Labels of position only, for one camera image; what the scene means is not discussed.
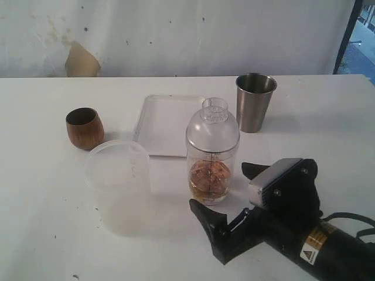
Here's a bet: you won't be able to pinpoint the wooden block pieces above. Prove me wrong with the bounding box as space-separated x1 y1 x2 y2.
189 160 231 198

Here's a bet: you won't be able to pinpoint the stainless steel tumbler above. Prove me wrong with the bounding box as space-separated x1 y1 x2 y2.
236 73 277 133

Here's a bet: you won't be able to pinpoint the dark window frame post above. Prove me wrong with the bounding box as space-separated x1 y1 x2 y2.
333 0 363 75

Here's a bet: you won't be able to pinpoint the white rectangular tray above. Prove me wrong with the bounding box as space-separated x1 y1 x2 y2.
132 95 205 157

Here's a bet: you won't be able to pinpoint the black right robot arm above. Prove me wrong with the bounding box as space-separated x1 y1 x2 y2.
189 158 374 280

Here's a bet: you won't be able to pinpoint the translucent plastic lidded container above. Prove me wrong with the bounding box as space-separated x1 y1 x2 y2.
84 140 151 237

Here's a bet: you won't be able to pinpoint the clear dome shaker lid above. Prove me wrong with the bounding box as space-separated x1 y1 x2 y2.
185 97 240 153

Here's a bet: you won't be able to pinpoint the clear graduated shaker cup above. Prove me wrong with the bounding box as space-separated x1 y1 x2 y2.
187 146 238 205

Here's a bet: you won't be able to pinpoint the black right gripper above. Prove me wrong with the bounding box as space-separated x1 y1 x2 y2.
189 159 322 265

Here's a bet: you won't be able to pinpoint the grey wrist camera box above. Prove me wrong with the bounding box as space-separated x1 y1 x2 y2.
248 158 302 209

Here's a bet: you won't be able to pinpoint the brown wooden cup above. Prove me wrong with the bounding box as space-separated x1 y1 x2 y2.
66 108 104 150

